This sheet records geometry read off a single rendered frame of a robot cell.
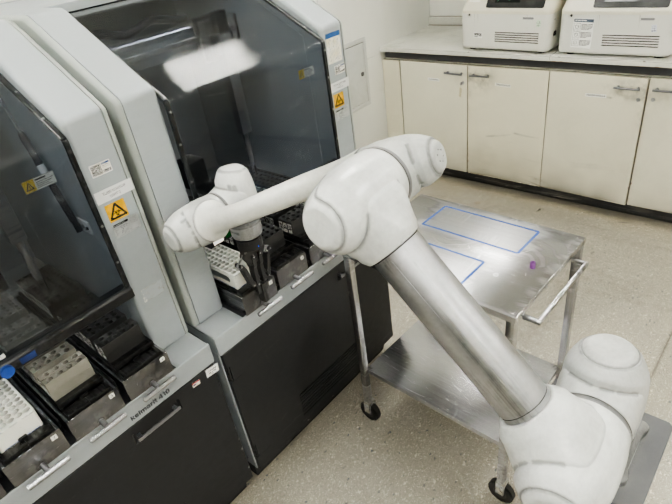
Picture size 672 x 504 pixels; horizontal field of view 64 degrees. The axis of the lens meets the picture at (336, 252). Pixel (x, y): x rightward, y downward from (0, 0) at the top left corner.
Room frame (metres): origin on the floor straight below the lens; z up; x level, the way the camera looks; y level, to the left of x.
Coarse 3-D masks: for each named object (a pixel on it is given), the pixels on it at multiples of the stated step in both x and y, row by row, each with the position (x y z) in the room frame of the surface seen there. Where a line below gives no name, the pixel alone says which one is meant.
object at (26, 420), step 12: (0, 384) 1.02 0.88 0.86; (0, 396) 0.97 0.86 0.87; (12, 396) 0.96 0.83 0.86; (0, 408) 0.93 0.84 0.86; (12, 408) 0.93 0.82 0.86; (24, 408) 0.91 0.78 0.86; (0, 420) 0.89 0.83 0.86; (12, 420) 0.89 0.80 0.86; (24, 420) 0.88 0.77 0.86; (36, 420) 0.90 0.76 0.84; (0, 432) 0.85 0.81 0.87; (12, 432) 0.86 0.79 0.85; (24, 432) 0.87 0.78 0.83; (0, 444) 0.84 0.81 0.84; (12, 444) 0.85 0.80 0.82
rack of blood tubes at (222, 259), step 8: (208, 248) 1.52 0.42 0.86; (216, 248) 1.51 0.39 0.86; (224, 248) 1.50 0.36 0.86; (208, 256) 1.48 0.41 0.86; (216, 256) 1.46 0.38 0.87; (224, 256) 1.45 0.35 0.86; (232, 256) 1.45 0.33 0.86; (216, 264) 1.41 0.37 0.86; (224, 264) 1.41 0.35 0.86; (232, 264) 1.39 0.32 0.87; (216, 272) 1.45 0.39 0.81; (224, 272) 1.36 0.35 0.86; (232, 272) 1.36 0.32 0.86; (240, 272) 1.34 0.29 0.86; (224, 280) 1.37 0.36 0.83; (232, 280) 1.34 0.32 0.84; (240, 280) 1.34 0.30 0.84
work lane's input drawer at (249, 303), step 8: (216, 280) 1.39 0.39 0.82; (272, 280) 1.38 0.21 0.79; (224, 288) 1.36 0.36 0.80; (232, 288) 1.33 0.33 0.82; (240, 288) 1.33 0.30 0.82; (248, 288) 1.32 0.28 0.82; (272, 288) 1.37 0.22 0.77; (224, 296) 1.36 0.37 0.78; (232, 296) 1.32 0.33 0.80; (240, 296) 1.30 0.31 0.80; (248, 296) 1.31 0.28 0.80; (256, 296) 1.33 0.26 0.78; (272, 296) 1.37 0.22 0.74; (280, 296) 1.34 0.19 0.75; (232, 304) 1.33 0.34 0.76; (240, 304) 1.30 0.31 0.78; (248, 304) 1.30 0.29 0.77; (256, 304) 1.32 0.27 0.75; (264, 304) 1.32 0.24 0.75; (272, 304) 1.31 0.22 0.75; (248, 312) 1.29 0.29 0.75; (264, 312) 1.28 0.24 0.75
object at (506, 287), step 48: (432, 240) 1.42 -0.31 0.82; (480, 240) 1.38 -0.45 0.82; (528, 240) 1.34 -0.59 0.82; (576, 240) 1.30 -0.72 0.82; (480, 288) 1.15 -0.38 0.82; (528, 288) 1.12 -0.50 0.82; (576, 288) 1.30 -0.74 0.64; (432, 336) 1.56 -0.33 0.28; (432, 384) 1.32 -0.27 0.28; (480, 432) 1.09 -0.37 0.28
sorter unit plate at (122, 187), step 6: (126, 180) 1.24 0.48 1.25; (114, 186) 1.22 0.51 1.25; (120, 186) 1.23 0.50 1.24; (126, 186) 1.24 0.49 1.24; (132, 186) 1.25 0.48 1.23; (102, 192) 1.19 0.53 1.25; (108, 192) 1.20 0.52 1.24; (114, 192) 1.21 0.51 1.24; (120, 192) 1.22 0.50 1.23; (96, 198) 1.18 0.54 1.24; (102, 198) 1.19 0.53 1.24; (108, 198) 1.20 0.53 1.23
